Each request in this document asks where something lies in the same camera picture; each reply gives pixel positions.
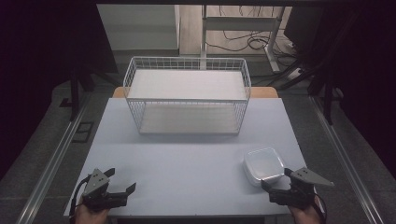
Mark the white power strip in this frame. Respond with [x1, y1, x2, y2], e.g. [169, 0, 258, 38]
[286, 67, 304, 81]

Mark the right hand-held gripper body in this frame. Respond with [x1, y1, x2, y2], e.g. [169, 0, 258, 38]
[269, 166, 335, 210]

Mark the black rectangular floor frame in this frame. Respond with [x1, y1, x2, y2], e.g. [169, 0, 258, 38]
[72, 120, 95, 144]

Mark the black metal stand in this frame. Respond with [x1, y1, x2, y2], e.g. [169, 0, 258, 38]
[306, 12, 362, 126]
[68, 52, 120, 123]

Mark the white metal desk frame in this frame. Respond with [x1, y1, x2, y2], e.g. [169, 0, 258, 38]
[200, 4, 286, 74]

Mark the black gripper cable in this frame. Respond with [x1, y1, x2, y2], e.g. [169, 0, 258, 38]
[312, 192, 328, 224]
[68, 174, 93, 224]

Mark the white wire two-tier rack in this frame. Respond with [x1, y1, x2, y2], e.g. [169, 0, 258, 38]
[122, 56, 252, 135]

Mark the white cabinet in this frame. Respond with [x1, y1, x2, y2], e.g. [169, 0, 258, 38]
[96, 3, 181, 52]

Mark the person's left hand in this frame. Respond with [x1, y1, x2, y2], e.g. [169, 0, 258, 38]
[74, 201, 110, 224]

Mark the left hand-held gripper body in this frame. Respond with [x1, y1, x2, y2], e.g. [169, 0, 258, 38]
[81, 168, 129, 213]

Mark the person's right hand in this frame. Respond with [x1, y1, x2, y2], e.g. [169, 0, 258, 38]
[288, 196, 325, 224]

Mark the wooden table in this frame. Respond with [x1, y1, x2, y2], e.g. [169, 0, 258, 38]
[111, 86, 279, 99]

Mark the clear plastic food container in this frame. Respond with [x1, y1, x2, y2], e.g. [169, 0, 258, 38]
[242, 147, 286, 188]

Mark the aluminium floor rail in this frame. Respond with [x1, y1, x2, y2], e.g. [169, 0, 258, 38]
[308, 94, 387, 224]
[15, 92, 92, 224]

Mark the tangle of black floor cables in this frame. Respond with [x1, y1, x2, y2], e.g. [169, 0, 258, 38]
[205, 5, 298, 60]

